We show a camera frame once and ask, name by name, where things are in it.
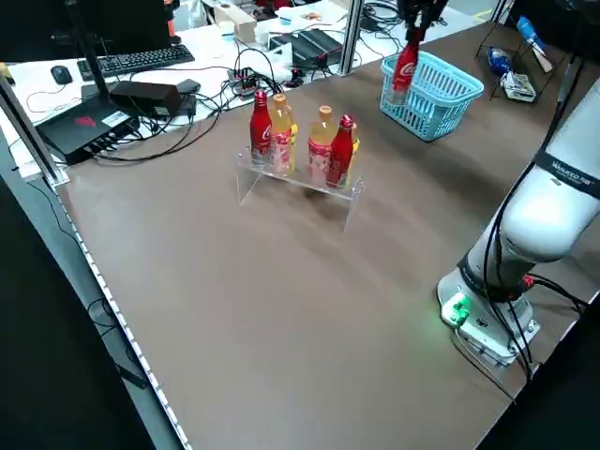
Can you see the black usb hub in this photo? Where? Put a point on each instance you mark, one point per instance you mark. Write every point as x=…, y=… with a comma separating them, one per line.
x=241, y=82

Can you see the aluminium frame rail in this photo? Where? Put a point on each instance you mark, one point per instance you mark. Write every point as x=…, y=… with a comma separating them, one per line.
x=28, y=126

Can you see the blue cracker bag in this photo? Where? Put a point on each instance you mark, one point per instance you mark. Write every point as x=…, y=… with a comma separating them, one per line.
x=499, y=58

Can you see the white yellow snack packet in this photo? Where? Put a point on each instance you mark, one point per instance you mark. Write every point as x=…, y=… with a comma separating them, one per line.
x=518, y=84

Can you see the black ribbed metal device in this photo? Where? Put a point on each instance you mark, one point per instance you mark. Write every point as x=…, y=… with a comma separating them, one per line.
x=309, y=42

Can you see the black keyboard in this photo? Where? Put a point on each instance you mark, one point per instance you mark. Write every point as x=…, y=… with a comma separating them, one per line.
x=140, y=58

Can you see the cardboard box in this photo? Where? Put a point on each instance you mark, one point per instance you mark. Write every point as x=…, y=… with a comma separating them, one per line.
x=241, y=21

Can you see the clear acrylic bottle tray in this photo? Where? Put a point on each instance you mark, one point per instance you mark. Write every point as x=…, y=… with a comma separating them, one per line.
x=300, y=180

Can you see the black computer mouse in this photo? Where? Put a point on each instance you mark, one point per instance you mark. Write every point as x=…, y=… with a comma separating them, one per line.
x=60, y=74

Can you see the yellow drink bottle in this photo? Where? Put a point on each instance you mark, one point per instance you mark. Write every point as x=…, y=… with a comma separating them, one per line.
x=294, y=133
x=355, y=145

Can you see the black monitor stand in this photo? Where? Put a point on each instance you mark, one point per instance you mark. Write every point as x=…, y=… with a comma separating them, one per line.
x=91, y=56

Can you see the black power brick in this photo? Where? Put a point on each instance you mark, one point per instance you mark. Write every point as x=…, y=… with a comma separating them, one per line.
x=145, y=96

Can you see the white cup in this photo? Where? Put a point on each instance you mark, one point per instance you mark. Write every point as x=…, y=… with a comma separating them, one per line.
x=262, y=34

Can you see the orange tea bottle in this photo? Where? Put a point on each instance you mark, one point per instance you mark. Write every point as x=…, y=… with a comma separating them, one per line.
x=280, y=136
x=320, y=150

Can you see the black box red logo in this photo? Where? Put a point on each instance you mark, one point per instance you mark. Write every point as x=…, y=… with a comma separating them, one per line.
x=79, y=129

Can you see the light blue plastic basket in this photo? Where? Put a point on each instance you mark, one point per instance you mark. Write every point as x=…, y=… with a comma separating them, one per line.
x=473, y=86

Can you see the aluminium camera post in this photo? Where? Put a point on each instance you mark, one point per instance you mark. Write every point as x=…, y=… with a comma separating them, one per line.
x=351, y=37

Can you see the long blue snack packet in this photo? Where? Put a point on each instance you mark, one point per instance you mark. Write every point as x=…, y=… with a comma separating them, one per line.
x=529, y=30

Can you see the red cola bottle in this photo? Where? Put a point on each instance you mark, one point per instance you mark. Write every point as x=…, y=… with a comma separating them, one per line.
x=404, y=70
x=260, y=131
x=341, y=154

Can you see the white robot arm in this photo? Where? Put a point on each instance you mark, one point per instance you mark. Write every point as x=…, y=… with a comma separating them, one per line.
x=539, y=225

